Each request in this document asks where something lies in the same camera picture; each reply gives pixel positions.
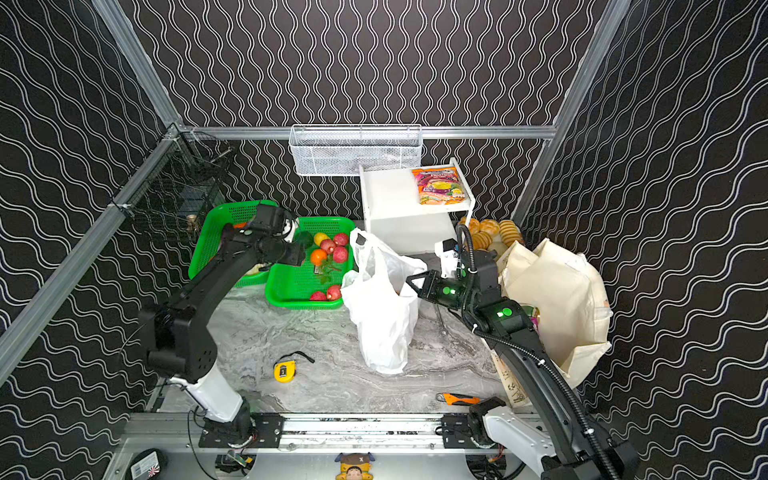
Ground orange fruit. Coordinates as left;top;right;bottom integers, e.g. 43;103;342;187
310;248;328;267

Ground white plastic grocery bag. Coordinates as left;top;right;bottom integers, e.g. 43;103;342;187
341;228;427;375

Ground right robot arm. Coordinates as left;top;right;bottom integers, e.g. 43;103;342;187
406;262;639;479

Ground right green basket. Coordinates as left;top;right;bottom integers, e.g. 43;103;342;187
264;217;356;310

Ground cream canvas tote bag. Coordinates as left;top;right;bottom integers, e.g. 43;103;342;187
497;239;613;388

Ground black wire basket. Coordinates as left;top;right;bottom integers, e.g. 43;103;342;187
119;132;235;245

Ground yellow lemon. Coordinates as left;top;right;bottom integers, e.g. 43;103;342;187
313;232;329;246

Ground yellow tape measure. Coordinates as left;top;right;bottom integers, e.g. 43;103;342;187
273;351;316;383

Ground white wire basket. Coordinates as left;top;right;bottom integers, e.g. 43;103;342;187
289;124;423;176

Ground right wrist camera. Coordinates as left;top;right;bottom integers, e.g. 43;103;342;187
435;238;460;278

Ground orange utility knife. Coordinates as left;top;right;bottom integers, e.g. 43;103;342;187
435;392;482;406

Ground white two-tier shelf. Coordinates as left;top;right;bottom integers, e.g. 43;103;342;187
359;158;476;255

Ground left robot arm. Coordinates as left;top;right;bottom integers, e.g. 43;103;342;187
138;204;305;424

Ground metal base rail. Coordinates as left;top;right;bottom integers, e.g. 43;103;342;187
121;412;480;454

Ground orange snack bag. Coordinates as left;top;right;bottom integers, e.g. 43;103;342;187
412;167;467;205

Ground green basket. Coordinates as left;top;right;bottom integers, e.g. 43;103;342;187
264;217;356;310
187;200;280;288

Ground red apple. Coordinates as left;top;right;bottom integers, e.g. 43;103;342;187
332;246;349;264

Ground cartoon figure toy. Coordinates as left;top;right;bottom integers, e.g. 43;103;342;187
335;453;376;480

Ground left green basket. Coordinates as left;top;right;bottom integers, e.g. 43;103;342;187
187;200;280;288

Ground white bread tray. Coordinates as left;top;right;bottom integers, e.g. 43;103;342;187
460;217;525;254

